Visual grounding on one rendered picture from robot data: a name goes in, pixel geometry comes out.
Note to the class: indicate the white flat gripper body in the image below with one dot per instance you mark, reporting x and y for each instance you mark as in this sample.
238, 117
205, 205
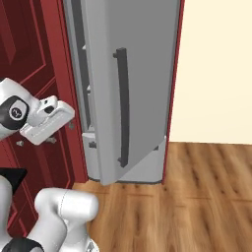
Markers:
49, 126

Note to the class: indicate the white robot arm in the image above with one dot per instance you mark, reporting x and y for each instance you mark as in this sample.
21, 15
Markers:
49, 210

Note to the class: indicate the grey fridge body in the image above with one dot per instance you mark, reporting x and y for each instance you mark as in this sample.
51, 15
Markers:
77, 65

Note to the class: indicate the grey fridge door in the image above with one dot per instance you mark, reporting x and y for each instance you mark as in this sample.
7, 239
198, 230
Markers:
144, 82

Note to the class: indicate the grey fridge bottom drawer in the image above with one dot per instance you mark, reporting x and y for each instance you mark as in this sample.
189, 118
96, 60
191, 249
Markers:
147, 167

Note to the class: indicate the dark red fridge side panel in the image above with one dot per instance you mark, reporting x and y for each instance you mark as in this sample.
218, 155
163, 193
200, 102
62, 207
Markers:
173, 82

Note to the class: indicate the grey cabinet knob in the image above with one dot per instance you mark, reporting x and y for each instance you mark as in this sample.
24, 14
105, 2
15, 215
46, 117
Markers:
19, 143

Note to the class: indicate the dark red tall cabinet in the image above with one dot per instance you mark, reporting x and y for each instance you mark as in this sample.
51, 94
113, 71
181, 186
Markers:
39, 49

